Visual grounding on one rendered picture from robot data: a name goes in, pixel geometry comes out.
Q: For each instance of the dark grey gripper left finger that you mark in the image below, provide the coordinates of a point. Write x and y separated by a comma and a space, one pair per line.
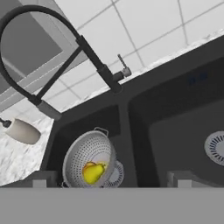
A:
43, 176

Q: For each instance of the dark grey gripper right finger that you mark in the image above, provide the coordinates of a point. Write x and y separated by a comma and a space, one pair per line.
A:
180, 176

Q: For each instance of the white sink drain strainer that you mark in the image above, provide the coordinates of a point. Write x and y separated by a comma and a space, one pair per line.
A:
117, 175
216, 148

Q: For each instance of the orange peach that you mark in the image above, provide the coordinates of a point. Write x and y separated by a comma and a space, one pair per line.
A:
89, 164

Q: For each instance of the yellow pear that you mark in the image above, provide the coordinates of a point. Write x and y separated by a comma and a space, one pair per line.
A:
92, 173

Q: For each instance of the white perforated colander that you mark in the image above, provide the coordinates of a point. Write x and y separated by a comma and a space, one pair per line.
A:
84, 148

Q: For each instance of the dark grey double sink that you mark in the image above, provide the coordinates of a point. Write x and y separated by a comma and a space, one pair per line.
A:
175, 116

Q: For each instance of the black pull-down sink faucet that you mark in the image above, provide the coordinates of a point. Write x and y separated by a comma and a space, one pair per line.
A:
91, 55

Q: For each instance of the beige soap dispenser bottle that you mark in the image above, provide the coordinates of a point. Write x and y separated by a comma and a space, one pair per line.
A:
23, 131

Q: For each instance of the grey framed window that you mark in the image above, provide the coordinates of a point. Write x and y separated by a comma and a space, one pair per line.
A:
26, 38

